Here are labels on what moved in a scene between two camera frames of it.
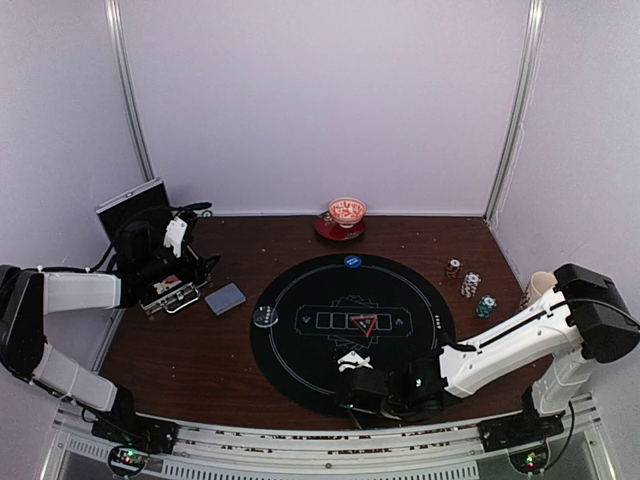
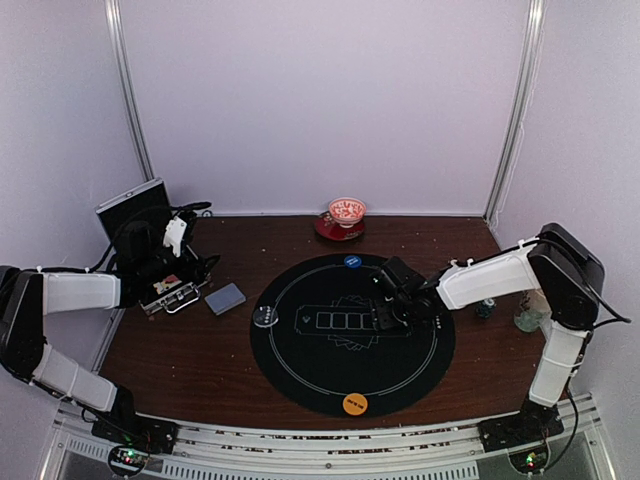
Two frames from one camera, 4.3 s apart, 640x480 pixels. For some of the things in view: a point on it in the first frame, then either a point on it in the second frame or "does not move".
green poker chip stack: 485,306 does not move
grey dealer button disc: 265,316 does not move
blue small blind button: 352,261 does not move
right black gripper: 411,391 → 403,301
